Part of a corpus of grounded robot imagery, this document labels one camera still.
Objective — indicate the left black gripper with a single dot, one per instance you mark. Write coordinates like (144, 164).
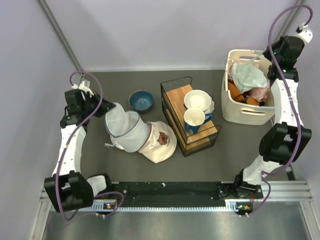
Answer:
(106, 106)

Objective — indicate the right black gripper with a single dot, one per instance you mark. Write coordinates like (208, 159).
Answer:
(279, 43)

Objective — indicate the mint green bra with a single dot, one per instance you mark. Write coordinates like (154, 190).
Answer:
(247, 76)

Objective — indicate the white mesh laundry bag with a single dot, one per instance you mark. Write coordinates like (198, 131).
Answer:
(127, 130)

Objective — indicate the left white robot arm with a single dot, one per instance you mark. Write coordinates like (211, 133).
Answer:
(67, 189)

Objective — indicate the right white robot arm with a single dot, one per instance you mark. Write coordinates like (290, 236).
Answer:
(285, 141)

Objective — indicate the beige bear insulated lunch bag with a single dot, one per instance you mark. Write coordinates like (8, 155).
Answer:
(160, 144)

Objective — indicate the pink garment in basket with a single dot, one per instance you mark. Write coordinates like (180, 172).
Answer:
(259, 94)

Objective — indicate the blue ceramic bowl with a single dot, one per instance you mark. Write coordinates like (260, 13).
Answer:
(141, 101)

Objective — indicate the red orange garment in basket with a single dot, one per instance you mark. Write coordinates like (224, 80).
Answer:
(239, 97)

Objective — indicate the white scalloped plate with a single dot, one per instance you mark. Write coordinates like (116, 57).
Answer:
(211, 107)

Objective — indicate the white ceramic bowl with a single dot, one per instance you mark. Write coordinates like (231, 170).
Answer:
(198, 99)

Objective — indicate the blue white mug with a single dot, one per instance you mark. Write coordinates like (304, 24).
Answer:
(194, 118)

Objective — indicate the black wire wooden shelf rack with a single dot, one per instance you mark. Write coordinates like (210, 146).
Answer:
(173, 108)

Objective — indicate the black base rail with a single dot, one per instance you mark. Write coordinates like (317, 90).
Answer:
(175, 194)

